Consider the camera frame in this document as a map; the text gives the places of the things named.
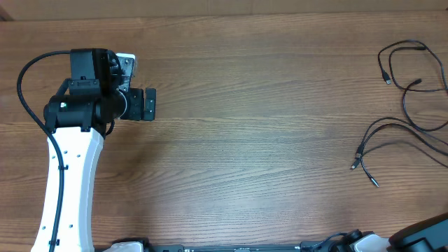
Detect separated black usb cable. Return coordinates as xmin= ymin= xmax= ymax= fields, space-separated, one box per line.
xmin=377 ymin=38 xmax=448 ymax=92

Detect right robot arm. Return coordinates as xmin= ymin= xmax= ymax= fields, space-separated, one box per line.
xmin=328 ymin=213 xmax=447 ymax=252

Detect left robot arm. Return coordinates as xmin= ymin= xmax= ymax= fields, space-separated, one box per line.
xmin=31 ymin=48 xmax=156 ymax=251

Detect black usb cables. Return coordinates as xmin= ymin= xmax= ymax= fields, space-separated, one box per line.
xmin=349 ymin=78 xmax=448 ymax=188

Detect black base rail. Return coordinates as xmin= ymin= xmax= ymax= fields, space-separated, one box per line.
xmin=146 ymin=241 xmax=333 ymax=252

